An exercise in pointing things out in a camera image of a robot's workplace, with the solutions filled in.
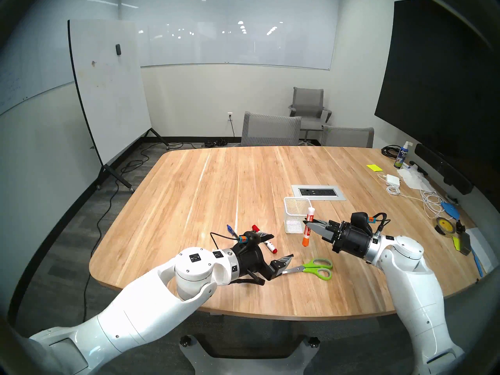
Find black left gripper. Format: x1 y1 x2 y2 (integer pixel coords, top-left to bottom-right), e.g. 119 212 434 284
234 232 294 281

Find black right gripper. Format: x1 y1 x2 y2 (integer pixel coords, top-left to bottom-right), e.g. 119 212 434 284
304 219 373 258

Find orange white Expo marker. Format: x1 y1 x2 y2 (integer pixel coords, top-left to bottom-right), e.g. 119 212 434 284
302 207 316 246

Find green handled scissors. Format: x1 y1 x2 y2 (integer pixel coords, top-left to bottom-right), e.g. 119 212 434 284
282 258 333 281

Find white mesh pen holder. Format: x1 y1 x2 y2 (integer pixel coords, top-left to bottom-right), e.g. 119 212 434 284
284 197 315 234

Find red capped white marker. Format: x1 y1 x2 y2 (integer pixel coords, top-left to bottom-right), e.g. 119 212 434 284
252 223 279 254

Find silver table outlet box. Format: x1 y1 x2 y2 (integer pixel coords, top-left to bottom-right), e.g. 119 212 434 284
291 184 346 201

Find gray mesh office chair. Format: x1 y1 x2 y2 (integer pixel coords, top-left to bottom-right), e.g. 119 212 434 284
241 112 302 146
320 125 375 148

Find white crumpled plastic sheet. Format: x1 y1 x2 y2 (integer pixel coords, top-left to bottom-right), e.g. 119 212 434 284
398 167 436 192

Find whiteboard cleaner spray bottle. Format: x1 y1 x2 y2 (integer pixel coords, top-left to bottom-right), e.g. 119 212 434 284
394 141 411 169

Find yellow black tape roll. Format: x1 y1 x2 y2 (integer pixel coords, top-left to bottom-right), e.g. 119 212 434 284
435 216 457 236

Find gray office chair with armrests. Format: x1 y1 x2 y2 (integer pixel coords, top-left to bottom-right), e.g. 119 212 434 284
288 87 332 144

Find black video sound bar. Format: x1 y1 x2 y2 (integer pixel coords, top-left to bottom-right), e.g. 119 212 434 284
415 143 474 195

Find dark gray small box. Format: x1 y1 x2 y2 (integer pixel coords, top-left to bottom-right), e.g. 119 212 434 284
458 232 474 256

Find bright blue thin stick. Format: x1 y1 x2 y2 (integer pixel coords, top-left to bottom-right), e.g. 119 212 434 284
471 247 485 278

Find white paper sheet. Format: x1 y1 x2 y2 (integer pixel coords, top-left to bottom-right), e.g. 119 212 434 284
465 227 500 273

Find rolling white whiteboard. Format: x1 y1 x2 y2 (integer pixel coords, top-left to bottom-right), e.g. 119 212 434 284
68 20 170 193

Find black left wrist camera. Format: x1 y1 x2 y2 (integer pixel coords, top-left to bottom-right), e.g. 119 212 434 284
238 230 262 246

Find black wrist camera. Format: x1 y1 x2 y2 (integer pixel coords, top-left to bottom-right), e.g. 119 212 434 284
238 230 262 246
351 212 371 234

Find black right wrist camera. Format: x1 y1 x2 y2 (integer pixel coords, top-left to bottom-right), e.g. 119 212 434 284
351 212 371 234

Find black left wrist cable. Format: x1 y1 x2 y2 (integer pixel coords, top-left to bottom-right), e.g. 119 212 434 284
210 232 241 254

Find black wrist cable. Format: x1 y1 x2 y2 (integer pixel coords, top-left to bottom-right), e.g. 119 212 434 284
210 232 241 254
371 213 391 236

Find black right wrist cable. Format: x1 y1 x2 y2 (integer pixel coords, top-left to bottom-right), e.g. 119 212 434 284
371 213 391 236

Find white charger cable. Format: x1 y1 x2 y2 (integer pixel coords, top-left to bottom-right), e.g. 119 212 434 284
386 185 450 219

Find large black wall screen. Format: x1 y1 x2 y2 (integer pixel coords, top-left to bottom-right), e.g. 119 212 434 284
374 0 500 187

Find long black floor cable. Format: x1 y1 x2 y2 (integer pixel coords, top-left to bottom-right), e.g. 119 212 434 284
82 142 172 328

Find wide glass wall board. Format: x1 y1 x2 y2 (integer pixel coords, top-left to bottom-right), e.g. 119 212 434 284
119 0 340 70

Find side wall whiteboard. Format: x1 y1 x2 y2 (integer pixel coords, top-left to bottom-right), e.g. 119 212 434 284
0 27 77 115

